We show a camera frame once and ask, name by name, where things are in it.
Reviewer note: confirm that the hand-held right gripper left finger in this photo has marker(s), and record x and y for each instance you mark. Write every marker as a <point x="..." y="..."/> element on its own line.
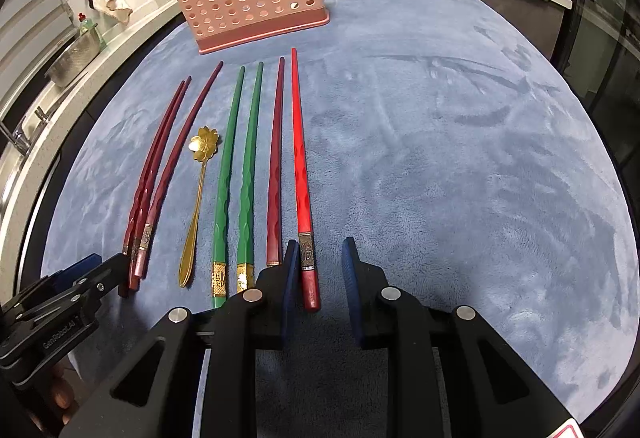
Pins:
<point x="289" y="288"/>

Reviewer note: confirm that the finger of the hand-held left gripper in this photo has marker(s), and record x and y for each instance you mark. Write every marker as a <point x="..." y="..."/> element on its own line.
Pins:
<point x="102" y="278"/>
<point x="75" y="269"/>

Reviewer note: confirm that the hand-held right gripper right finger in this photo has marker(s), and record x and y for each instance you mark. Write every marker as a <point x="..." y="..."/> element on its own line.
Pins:
<point x="351" y="288"/>

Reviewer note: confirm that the dark red chopstick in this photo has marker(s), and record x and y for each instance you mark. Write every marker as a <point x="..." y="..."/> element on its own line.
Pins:
<point x="160" y="193"/>
<point x="134" y="268"/>
<point x="128" y="238"/>
<point x="273" y="218"/>

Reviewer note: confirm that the green chopstick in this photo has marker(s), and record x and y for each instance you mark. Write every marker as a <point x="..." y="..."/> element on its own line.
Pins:
<point x="220" y="228"/>
<point x="246" y="218"/>

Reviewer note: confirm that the bright red chopstick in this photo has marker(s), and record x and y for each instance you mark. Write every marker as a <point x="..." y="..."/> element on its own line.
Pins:
<point x="302" y="193"/>

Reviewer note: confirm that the gold flower spoon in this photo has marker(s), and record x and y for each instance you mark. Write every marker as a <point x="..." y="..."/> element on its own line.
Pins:
<point x="204" y="141"/>

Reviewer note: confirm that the person's left hand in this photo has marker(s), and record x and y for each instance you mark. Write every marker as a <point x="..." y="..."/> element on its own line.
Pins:
<point x="61" y="393"/>

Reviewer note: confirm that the chrome faucet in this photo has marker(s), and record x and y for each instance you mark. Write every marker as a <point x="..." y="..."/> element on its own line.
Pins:
<point x="20" y="134"/>

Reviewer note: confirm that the blue plush mat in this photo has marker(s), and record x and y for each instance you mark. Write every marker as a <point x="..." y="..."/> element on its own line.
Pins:
<point x="450" y="158"/>

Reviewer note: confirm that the metal basin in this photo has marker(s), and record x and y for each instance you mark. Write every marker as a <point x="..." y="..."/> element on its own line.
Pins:
<point x="72" y="60"/>

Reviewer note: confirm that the green dish soap bottle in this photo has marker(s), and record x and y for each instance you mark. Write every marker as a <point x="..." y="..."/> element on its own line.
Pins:
<point x="90" y="30"/>

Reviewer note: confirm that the dark glass door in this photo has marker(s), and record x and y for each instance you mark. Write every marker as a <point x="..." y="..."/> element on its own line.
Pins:
<point x="600" y="43"/>

